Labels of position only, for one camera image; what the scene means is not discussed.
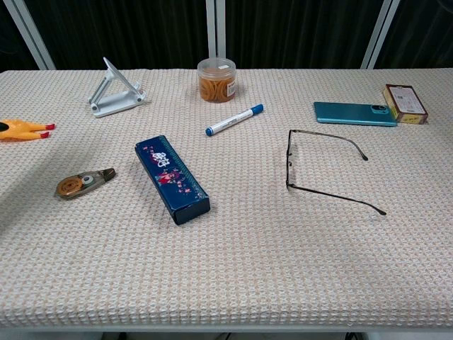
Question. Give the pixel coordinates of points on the small yellow red box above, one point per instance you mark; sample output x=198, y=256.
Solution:
x=407, y=102

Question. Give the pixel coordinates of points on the white folding phone stand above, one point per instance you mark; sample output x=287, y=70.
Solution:
x=113, y=101

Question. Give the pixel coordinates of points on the teal smartphone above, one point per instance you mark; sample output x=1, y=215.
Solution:
x=350, y=114

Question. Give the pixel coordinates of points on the clear jar of rubber bands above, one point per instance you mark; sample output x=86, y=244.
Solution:
x=216, y=88

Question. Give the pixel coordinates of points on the black curtain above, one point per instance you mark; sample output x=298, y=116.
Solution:
x=141, y=32

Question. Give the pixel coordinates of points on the white frame post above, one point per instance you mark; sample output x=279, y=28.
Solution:
x=32, y=39
x=215, y=28
x=380, y=35

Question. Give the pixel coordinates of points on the beige waffle tablecloth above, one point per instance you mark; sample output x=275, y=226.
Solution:
x=247, y=255

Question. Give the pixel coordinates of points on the brown correction tape dispenser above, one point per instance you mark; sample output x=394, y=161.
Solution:
x=74, y=186

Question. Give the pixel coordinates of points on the thin-framed eyeglasses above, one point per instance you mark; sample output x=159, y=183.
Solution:
x=289, y=156

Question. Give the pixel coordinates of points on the blue white marker pen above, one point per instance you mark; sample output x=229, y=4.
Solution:
x=233, y=119

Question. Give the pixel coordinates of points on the yellow rubber chicken toy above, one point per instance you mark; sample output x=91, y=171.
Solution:
x=14, y=130

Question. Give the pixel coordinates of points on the dark blue pencil box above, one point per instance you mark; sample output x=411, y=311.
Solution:
x=170, y=173

